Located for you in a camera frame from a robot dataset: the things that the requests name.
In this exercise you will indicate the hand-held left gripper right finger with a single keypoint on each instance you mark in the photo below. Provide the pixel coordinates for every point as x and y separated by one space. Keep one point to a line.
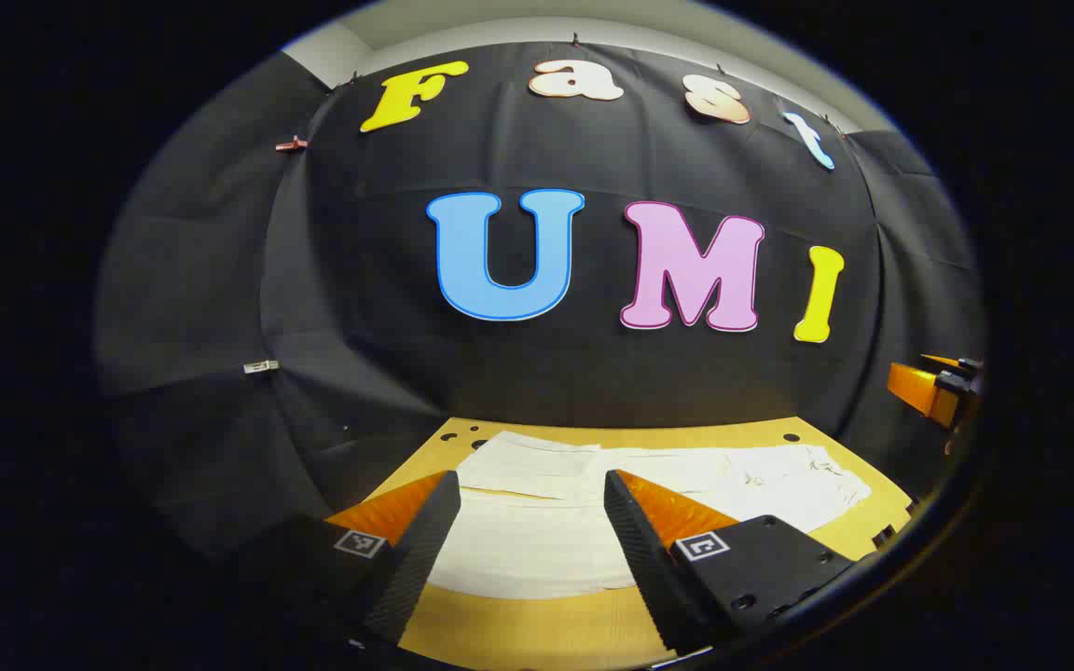
654 568

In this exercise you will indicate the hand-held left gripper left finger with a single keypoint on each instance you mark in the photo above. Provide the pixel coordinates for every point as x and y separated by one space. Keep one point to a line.
416 559

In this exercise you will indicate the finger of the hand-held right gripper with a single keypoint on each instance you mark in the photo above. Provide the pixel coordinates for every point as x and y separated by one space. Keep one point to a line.
915 387
952 361

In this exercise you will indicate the white jeans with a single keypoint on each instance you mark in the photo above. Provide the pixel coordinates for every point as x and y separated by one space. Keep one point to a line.
537 550

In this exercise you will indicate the black backdrop cloth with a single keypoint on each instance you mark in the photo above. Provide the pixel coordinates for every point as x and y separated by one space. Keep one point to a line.
518 363

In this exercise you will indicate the metal clip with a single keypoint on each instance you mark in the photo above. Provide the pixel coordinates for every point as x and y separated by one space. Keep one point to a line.
261 367

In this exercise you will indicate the red clip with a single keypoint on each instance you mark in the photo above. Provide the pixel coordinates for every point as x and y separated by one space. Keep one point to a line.
292 144

